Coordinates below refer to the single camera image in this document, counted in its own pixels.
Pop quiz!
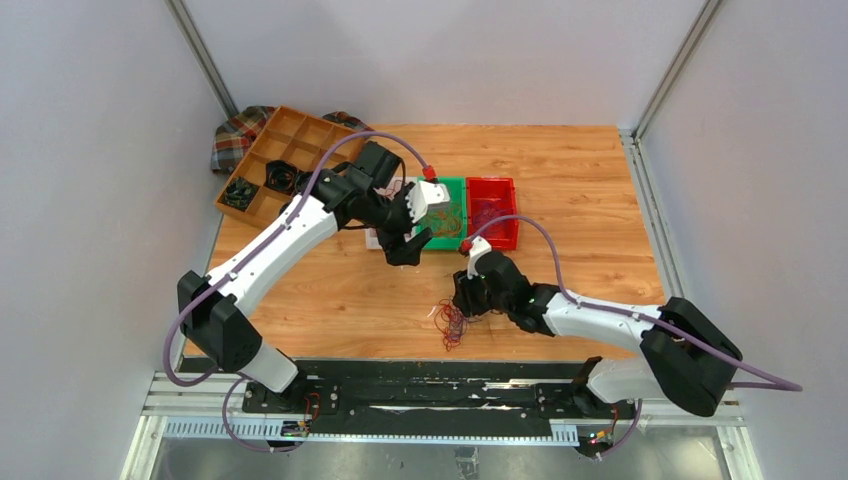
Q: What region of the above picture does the purple cable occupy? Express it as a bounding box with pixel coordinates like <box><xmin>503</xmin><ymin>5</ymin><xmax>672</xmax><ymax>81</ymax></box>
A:
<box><xmin>162</xmin><ymin>131</ymin><xmax>440</xmax><ymax>454</ymax></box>
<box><xmin>459</xmin><ymin>213</ymin><xmax>804</xmax><ymax>393</ymax></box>

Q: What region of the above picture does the plaid cloth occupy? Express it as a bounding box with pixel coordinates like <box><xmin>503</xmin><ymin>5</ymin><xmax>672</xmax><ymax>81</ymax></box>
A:
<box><xmin>211</xmin><ymin>105</ymin><xmax>372</xmax><ymax>174</ymax></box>

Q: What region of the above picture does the orange and purple wire tangle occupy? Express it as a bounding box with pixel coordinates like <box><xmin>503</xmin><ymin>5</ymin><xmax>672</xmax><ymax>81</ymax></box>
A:
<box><xmin>426</xmin><ymin>298</ymin><xmax>485</xmax><ymax>354</ymax></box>

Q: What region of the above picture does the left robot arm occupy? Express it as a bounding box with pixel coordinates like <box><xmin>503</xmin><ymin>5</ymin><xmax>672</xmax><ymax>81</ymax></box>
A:
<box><xmin>163</xmin><ymin>132</ymin><xmax>451</xmax><ymax>413</ymax></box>

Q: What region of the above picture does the orange wooden compartment tray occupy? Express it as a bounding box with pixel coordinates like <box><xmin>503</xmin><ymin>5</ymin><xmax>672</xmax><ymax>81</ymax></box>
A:
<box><xmin>214</xmin><ymin>107</ymin><xmax>355</xmax><ymax>228</ymax></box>

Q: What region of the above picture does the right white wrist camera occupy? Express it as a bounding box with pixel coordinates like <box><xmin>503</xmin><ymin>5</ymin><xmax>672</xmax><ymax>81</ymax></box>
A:
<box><xmin>459</xmin><ymin>235</ymin><xmax>492</xmax><ymax>278</ymax></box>

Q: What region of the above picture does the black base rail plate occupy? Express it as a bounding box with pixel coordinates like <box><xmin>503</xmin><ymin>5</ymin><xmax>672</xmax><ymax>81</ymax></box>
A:
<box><xmin>231</xmin><ymin>359</ymin><xmax>635</xmax><ymax>438</ymax></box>

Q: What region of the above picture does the green plastic bin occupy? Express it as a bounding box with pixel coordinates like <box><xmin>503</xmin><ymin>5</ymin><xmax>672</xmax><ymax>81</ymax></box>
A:
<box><xmin>417</xmin><ymin>177</ymin><xmax>468</xmax><ymax>251</ymax></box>

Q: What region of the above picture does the white plastic bin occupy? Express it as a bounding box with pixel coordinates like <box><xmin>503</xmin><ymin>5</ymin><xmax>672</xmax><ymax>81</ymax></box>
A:
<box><xmin>365</xmin><ymin>176</ymin><xmax>417</xmax><ymax>250</ymax></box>

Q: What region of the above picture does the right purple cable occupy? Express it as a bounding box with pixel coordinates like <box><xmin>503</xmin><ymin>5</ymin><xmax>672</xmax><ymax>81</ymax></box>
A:
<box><xmin>459</xmin><ymin>213</ymin><xmax>804</xmax><ymax>393</ymax></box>

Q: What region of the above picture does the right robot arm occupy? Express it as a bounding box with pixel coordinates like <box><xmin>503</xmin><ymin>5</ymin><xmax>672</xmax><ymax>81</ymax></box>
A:
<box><xmin>452</xmin><ymin>251</ymin><xmax>742</xmax><ymax>417</ymax></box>

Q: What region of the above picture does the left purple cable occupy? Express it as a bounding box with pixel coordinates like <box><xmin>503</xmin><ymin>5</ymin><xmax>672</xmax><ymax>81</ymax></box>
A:
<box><xmin>162</xmin><ymin>131</ymin><xmax>440</xmax><ymax>454</ymax></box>

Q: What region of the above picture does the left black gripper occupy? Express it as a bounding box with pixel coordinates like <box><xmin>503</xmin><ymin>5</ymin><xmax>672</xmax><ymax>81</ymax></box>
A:
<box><xmin>363</xmin><ymin>183</ymin><xmax>434</xmax><ymax>266</ymax></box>

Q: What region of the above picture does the orange wire in green bin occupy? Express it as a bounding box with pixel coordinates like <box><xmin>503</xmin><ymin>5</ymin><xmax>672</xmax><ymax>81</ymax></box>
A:
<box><xmin>427</xmin><ymin>201</ymin><xmax>468</xmax><ymax>241</ymax></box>

